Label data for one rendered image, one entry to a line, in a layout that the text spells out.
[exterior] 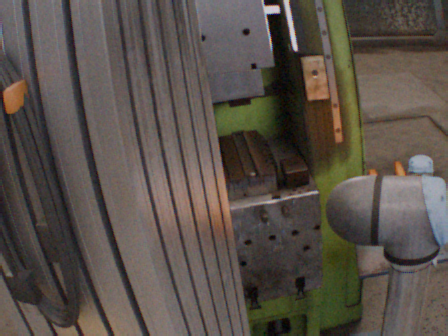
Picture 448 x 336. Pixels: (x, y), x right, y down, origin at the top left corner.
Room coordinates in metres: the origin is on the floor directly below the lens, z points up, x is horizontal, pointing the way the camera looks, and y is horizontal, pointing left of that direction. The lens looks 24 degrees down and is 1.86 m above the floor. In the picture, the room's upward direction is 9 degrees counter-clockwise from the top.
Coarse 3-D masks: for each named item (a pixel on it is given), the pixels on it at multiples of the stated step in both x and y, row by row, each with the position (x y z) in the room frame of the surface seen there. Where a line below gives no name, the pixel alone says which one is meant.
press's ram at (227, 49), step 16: (208, 0) 1.84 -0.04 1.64; (224, 0) 1.84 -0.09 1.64; (240, 0) 1.84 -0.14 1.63; (256, 0) 1.84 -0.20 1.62; (208, 16) 1.84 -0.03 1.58; (224, 16) 1.84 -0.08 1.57; (240, 16) 1.84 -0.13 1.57; (256, 16) 1.84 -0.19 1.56; (208, 32) 1.83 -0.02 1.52; (224, 32) 1.84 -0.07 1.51; (240, 32) 1.84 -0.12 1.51; (256, 32) 1.84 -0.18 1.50; (208, 48) 1.83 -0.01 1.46; (224, 48) 1.84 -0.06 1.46; (240, 48) 1.84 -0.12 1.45; (256, 48) 1.84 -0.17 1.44; (208, 64) 1.83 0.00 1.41; (224, 64) 1.84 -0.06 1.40; (240, 64) 1.84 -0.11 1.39; (256, 64) 1.84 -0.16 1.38; (272, 64) 1.84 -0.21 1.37
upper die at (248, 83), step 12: (240, 72) 1.84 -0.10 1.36; (252, 72) 1.84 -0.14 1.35; (216, 84) 1.83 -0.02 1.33; (228, 84) 1.84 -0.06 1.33; (240, 84) 1.84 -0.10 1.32; (252, 84) 1.84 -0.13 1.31; (216, 96) 1.83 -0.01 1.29; (228, 96) 1.84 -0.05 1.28; (240, 96) 1.84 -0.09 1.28; (252, 96) 1.84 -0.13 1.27
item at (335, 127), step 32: (320, 0) 1.99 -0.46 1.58; (288, 32) 2.03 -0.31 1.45; (320, 32) 1.99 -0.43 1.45; (288, 64) 2.14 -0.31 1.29; (352, 64) 2.00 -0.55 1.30; (288, 96) 2.26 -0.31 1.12; (352, 96) 2.00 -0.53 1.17; (320, 128) 1.99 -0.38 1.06; (352, 128) 2.00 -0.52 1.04; (320, 160) 1.99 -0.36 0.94; (352, 160) 2.00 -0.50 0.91; (320, 192) 1.99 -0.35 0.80; (352, 256) 2.00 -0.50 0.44; (352, 288) 2.00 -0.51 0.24; (320, 320) 1.99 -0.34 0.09; (352, 320) 1.99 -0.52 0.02
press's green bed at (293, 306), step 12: (276, 300) 1.78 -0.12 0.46; (288, 300) 1.78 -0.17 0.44; (300, 300) 1.79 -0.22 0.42; (312, 300) 1.79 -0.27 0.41; (252, 312) 1.78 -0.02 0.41; (264, 312) 1.78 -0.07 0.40; (276, 312) 1.78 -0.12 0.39; (288, 312) 1.79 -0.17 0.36; (300, 312) 1.79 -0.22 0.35; (312, 312) 1.79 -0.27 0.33; (252, 324) 1.78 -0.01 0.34; (264, 324) 1.83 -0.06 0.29; (276, 324) 1.86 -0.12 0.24; (288, 324) 1.88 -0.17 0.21; (300, 324) 1.83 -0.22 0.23; (312, 324) 1.79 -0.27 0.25
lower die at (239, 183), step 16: (224, 144) 2.16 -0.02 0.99; (256, 144) 2.10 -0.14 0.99; (224, 160) 2.03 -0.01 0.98; (240, 160) 1.97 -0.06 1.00; (256, 160) 1.95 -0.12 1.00; (224, 176) 1.89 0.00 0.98; (240, 176) 1.85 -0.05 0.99; (256, 176) 1.84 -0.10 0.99; (272, 176) 1.84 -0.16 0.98; (240, 192) 1.84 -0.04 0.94; (256, 192) 1.84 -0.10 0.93
